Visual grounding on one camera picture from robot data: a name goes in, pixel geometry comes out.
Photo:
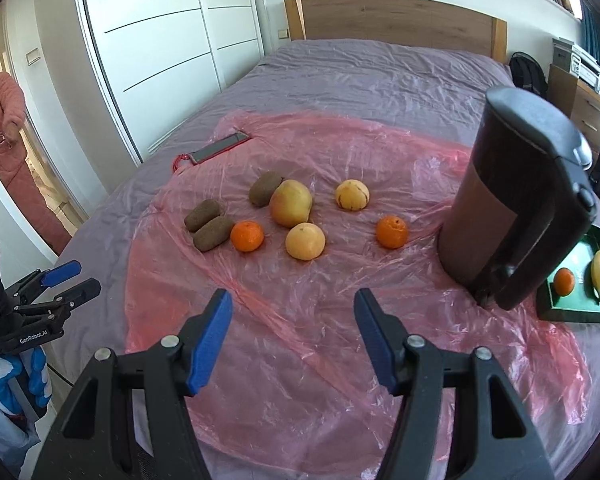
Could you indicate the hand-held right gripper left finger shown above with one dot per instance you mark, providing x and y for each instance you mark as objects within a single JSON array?
[{"x": 210, "y": 345}]

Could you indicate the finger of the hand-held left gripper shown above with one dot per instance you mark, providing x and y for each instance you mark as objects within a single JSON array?
[
  {"x": 62, "y": 271},
  {"x": 82, "y": 292}
]

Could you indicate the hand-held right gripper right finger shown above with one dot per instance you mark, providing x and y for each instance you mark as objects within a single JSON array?
[{"x": 376, "y": 345}]

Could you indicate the brown kiwi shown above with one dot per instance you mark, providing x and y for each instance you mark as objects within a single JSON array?
[
  {"x": 266, "y": 188},
  {"x": 213, "y": 233},
  {"x": 202, "y": 215}
]

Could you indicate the orange tangerine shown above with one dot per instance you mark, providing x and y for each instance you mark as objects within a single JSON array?
[
  {"x": 247, "y": 236},
  {"x": 392, "y": 232},
  {"x": 563, "y": 281}
]

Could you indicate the pale orange grapefruit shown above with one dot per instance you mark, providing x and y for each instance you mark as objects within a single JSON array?
[{"x": 305, "y": 241}]

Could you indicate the green tray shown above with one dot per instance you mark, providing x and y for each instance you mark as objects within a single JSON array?
[{"x": 577, "y": 260}]

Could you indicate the yellow banana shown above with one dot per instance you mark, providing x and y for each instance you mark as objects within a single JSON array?
[{"x": 598, "y": 272}]

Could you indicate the pink plastic sheet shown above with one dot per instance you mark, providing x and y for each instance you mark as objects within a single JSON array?
[{"x": 305, "y": 300}]

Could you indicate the yellow round fruit red streaks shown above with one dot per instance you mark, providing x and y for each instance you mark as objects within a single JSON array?
[{"x": 352, "y": 194}]

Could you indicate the pink plastic bag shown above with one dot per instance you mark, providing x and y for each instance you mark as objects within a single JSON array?
[{"x": 490, "y": 200}]

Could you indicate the phone with red case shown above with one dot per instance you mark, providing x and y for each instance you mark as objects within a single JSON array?
[{"x": 220, "y": 147}]

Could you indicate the white wardrobe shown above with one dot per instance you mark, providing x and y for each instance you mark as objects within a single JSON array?
[{"x": 155, "y": 35}]

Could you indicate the bed with purple sheet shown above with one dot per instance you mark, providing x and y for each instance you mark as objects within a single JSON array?
[{"x": 380, "y": 85}]

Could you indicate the wooden drawer cabinet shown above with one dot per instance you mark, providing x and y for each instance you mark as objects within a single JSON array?
[{"x": 575, "y": 105}]

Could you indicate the black backpack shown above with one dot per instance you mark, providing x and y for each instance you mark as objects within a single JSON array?
[{"x": 527, "y": 72}]

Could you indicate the wooden headboard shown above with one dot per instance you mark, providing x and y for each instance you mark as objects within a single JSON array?
[{"x": 395, "y": 25}]

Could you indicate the white printer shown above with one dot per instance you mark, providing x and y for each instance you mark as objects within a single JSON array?
[{"x": 580, "y": 62}]

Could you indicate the teal curtain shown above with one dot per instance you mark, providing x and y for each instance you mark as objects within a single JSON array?
[{"x": 589, "y": 30}]

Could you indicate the white wall switch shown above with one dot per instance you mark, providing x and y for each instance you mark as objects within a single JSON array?
[{"x": 32, "y": 55}]

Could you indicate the white wall outlet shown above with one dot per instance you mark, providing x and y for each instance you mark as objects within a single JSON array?
[{"x": 282, "y": 33}]

